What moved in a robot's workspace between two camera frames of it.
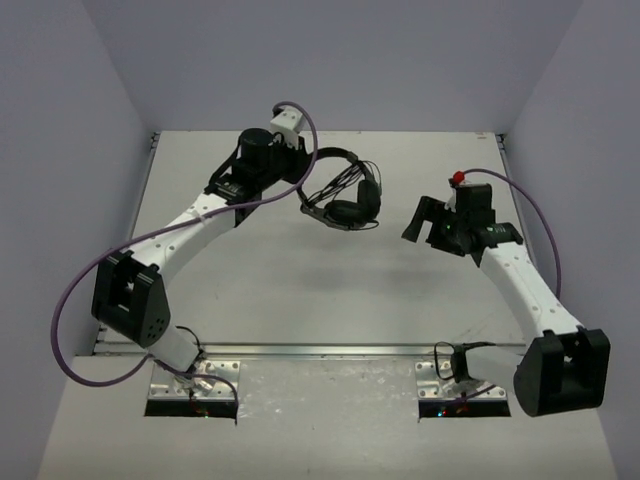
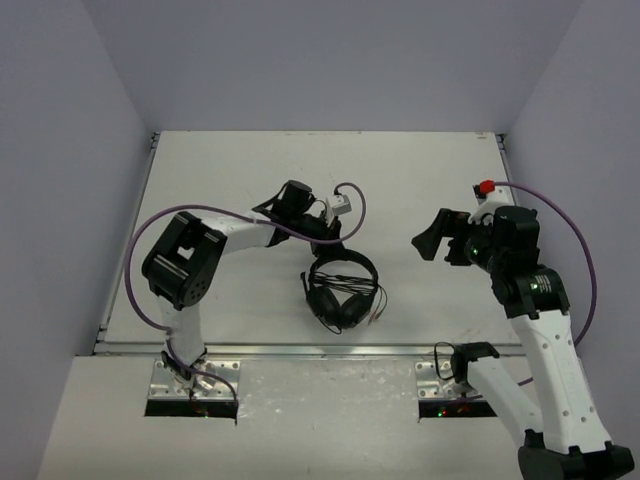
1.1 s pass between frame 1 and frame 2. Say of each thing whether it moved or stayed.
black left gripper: moved
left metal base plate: stayed
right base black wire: stayed
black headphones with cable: moved
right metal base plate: stayed
